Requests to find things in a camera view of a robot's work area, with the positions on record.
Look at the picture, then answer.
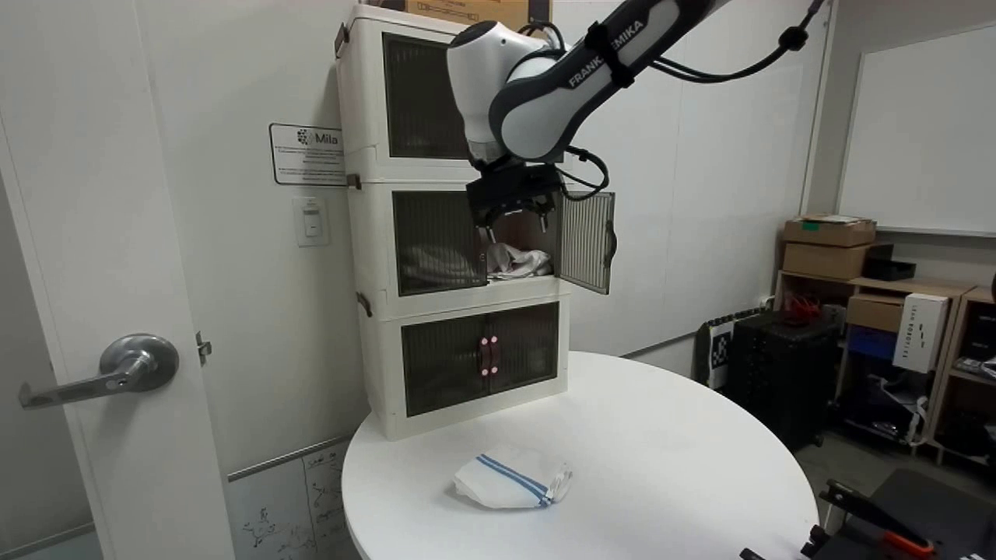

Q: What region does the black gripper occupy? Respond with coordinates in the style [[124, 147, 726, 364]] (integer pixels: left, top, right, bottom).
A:
[[463, 162, 569, 230]]

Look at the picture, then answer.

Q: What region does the dark tinted cabinet door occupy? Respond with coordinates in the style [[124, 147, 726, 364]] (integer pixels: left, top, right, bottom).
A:
[[399, 315, 492, 420], [389, 190, 492, 300], [556, 190, 619, 300], [486, 301, 564, 398], [381, 30, 476, 162]]

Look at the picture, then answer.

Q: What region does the white stacked storage cabinet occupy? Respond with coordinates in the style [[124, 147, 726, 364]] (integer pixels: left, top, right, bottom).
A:
[[333, 3, 619, 442]]

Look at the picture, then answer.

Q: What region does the black floor cabinet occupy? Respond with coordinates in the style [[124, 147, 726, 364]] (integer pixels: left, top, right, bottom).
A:
[[723, 307, 847, 454]]

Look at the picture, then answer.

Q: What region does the white room door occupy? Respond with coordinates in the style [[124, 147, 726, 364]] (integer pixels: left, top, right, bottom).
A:
[[0, 0, 237, 560]]

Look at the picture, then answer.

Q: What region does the crumpled white cloth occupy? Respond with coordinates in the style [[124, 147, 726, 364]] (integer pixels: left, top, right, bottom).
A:
[[478, 232, 556, 282]]

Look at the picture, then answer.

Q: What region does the crumpled grey cloth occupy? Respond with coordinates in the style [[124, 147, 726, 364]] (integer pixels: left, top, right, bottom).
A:
[[399, 242, 483, 296]]

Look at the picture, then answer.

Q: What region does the black framed board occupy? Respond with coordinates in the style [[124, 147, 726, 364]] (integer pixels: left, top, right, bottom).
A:
[[691, 307, 769, 393]]

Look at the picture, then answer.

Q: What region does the folded white blue-striped cloth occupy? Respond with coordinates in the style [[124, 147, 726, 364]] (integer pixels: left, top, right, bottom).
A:
[[449, 444, 575, 514]]

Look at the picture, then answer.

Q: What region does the flat cardboard box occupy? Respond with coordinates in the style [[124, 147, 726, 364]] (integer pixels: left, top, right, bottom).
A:
[[780, 216, 881, 249]]

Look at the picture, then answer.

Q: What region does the small cardboard box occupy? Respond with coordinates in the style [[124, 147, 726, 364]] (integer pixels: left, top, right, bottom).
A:
[[843, 293, 910, 336]]

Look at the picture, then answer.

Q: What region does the tall white box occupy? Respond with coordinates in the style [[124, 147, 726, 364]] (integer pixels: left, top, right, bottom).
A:
[[889, 288, 951, 377]]

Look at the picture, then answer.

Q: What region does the wooden shelf unit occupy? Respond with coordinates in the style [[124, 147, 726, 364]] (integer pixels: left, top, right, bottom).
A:
[[773, 272, 996, 468]]

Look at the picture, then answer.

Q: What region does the white wall sign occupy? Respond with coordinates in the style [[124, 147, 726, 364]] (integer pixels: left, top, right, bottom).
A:
[[264, 122, 352, 190]]

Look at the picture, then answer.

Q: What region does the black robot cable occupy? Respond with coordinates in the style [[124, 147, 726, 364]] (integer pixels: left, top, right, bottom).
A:
[[556, 0, 831, 205]]

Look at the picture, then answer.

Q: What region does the low scribbled wall panel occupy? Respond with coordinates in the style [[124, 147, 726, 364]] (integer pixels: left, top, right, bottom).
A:
[[224, 439, 362, 560]]

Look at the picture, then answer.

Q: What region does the silver lever door handle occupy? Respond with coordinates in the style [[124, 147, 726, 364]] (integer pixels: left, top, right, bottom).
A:
[[16, 329, 181, 412]]

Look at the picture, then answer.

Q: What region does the wall whiteboard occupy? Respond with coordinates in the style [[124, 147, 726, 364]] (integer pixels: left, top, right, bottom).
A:
[[833, 22, 996, 242]]

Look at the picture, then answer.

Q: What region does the black red-handled tool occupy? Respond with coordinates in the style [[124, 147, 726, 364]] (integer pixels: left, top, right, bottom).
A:
[[737, 478, 996, 560]]

